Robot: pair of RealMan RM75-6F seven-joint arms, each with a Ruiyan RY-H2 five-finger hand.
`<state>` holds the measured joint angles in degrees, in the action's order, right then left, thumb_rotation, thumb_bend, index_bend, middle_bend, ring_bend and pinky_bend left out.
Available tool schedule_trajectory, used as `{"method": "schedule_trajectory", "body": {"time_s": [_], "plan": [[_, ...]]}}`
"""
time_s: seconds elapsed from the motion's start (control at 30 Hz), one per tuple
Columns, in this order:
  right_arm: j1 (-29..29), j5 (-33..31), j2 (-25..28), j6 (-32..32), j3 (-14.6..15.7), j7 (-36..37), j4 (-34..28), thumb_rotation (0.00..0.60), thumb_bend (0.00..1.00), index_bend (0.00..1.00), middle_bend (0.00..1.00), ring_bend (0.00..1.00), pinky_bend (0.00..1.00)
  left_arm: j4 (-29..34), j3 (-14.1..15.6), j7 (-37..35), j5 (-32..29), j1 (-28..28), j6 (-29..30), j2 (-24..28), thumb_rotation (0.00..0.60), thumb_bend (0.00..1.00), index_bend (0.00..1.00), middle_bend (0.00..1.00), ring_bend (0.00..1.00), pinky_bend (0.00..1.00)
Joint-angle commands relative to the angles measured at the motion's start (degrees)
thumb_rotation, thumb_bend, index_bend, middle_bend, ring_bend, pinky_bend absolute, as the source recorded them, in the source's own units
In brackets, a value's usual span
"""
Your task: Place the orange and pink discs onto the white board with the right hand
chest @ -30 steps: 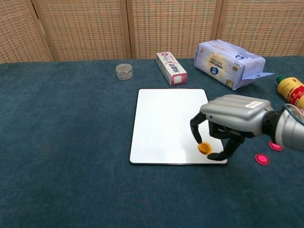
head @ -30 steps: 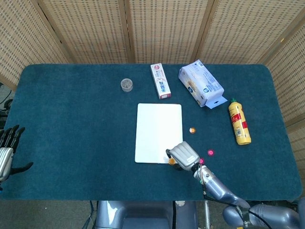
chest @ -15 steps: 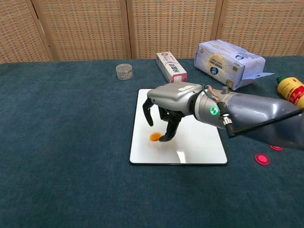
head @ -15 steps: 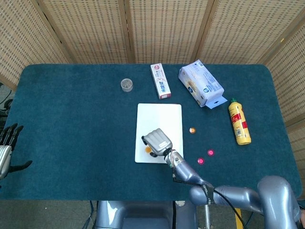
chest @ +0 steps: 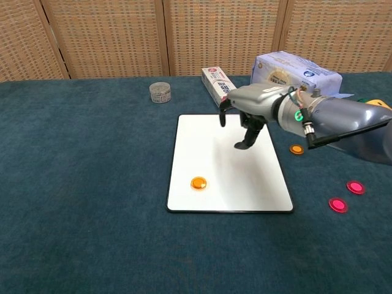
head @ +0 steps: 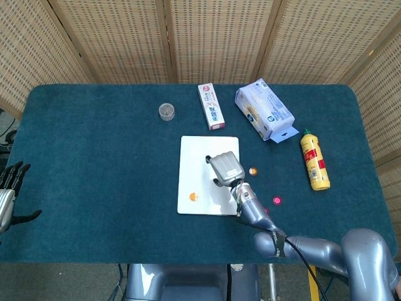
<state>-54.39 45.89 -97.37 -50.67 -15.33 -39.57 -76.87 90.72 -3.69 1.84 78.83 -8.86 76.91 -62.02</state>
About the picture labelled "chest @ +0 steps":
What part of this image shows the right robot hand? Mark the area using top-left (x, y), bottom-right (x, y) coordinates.
top-left (219, 83), bottom-right (290, 151)

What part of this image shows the pink disc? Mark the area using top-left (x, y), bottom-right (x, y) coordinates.
top-left (328, 197), bottom-right (349, 214)
top-left (345, 180), bottom-right (366, 195)

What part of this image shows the white rectangular magnetic board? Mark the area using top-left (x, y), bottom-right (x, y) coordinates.
top-left (166, 114), bottom-right (294, 214)

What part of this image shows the pale blue tissue pack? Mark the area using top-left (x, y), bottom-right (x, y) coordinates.
top-left (250, 51), bottom-right (356, 99)

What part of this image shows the white red toothpaste box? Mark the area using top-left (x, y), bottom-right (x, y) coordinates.
top-left (201, 67), bottom-right (238, 108)

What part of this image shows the small clear round jar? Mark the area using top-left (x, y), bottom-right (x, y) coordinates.
top-left (149, 81), bottom-right (172, 104)

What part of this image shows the yellow mustard squeeze bottle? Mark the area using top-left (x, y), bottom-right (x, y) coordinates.
top-left (356, 97), bottom-right (392, 111)

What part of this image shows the woven bamboo folding screen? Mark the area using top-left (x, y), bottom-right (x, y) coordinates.
top-left (0, 0), bottom-right (392, 83)

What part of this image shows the teal table cloth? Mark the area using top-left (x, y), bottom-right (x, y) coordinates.
top-left (0, 72), bottom-right (392, 294)

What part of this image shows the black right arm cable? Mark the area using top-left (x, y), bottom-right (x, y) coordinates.
top-left (306, 119), bottom-right (392, 151)

